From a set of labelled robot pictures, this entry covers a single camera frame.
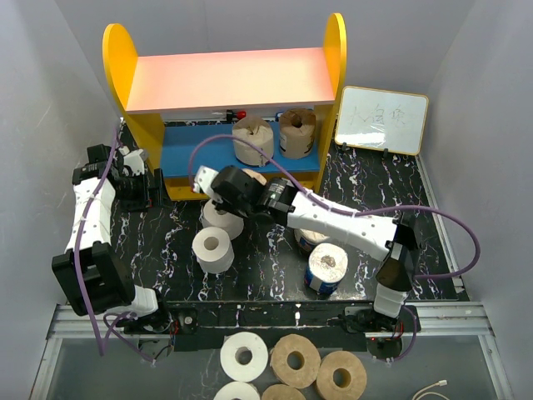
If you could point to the brown spare roll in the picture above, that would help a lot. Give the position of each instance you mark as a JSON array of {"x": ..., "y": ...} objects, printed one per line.
[
  {"x": 341, "y": 376},
  {"x": 295, "y": 361},
  {"x": 282, "y": 392}
]

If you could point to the brown spare roll bottom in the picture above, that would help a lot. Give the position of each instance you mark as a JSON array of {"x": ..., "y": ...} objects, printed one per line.
[{"x": 282, "y": 392}]

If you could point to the blue wrapped white roll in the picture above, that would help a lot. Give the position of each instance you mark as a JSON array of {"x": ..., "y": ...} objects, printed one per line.
[{"x": 327, "y": 266}]

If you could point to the brown spare roll right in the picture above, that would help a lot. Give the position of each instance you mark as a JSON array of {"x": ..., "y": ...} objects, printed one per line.
[{"x": 341, "y": 376}]

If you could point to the white spare roll bottom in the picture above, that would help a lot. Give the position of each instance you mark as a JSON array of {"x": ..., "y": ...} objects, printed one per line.
[{"x": 237, "y": 391}]

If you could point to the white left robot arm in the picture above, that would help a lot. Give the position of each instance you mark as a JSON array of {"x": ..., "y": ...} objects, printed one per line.
[{"x": 90, "y": 273}]

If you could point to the cream roll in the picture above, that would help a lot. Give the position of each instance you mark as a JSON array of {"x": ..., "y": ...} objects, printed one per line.
[
  {"x": 307, "y": 240},
  {"x": 256, "y": 131}
]

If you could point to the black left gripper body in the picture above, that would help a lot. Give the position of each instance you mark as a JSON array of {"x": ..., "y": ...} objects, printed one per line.
[{"x": 132, "y": 192}]

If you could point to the small whiteboard yellow frame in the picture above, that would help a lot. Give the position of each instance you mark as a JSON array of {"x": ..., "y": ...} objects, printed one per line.
[{"x": 381, "y": 120}]

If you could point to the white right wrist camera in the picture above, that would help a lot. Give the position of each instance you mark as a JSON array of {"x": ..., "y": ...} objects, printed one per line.
[{"x": 202, "y": 182}]

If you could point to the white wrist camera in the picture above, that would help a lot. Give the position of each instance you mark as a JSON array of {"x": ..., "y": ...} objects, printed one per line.
[
  {"x": 202, "y": 182},
  {"x": 133, "y": 161}
]

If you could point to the white spare roll foreground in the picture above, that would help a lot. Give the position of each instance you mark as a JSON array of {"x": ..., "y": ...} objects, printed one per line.
[{"x": 244, "y": 356}]

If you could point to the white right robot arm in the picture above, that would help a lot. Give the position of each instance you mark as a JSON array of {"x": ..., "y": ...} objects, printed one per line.
[{"x": 281, "y": 200}]

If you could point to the brown spare roll middle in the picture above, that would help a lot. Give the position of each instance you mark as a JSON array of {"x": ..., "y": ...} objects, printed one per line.
[{"x": 295, "y": 361}]

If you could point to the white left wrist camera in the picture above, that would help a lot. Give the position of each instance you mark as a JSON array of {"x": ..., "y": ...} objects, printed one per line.
[{"x": 133, "y": 161}]

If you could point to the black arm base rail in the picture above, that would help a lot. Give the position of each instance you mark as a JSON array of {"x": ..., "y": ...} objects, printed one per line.
[{"x": 327, "y": 324}]

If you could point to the cream roll front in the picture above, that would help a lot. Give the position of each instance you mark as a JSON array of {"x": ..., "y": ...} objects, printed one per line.
[{"x": 256, "y": 131}]

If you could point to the red black marker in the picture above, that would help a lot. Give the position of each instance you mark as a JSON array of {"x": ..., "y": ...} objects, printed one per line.
[{"x": 235, "y": 115}]

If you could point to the yellow shelf with coloured boards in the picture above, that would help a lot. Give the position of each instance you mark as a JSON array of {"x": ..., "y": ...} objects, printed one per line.
[{"x": 202, "y": 86}]

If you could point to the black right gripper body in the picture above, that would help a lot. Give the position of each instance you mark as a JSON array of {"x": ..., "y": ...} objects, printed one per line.
[{"x": 237, "y": 208}]

